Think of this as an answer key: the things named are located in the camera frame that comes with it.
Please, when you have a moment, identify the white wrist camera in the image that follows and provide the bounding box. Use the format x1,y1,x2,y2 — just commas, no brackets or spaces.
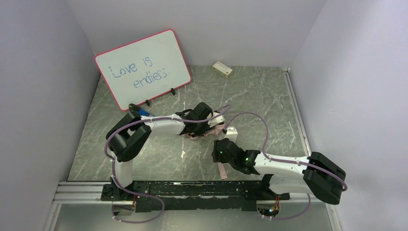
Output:
224,127,238,143
207,112,225,128

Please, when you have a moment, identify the pink framed whiteboard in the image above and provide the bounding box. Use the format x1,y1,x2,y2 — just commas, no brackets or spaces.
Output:
94,29,192,111

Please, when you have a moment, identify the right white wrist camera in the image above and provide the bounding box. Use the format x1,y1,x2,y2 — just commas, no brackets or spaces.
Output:
224,127,238,143

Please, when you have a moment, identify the blue stapler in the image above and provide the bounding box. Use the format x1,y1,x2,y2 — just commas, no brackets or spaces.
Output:
128,103,154,117

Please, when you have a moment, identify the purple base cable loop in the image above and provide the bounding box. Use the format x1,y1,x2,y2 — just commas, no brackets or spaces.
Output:
111,191,166,224

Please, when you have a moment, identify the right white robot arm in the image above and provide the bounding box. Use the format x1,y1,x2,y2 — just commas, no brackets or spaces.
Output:
212,138,346,205

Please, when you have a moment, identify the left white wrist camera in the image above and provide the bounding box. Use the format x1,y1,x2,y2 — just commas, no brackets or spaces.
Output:
207,112,225,128

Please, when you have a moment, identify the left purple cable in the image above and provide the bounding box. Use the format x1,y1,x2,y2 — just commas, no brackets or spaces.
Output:
104,104,232,198

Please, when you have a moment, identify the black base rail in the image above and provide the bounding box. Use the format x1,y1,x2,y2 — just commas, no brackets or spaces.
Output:
100,180,290,213

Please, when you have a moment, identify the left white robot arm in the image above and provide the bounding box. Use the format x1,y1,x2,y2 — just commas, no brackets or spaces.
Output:
104,102,225,191

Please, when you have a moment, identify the small white cardboard box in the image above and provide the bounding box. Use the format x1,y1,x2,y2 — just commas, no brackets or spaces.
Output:
212,62,233,78

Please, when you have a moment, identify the pink and black folding umbrella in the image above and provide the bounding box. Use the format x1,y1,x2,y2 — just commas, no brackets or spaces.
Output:
185,123,228,180

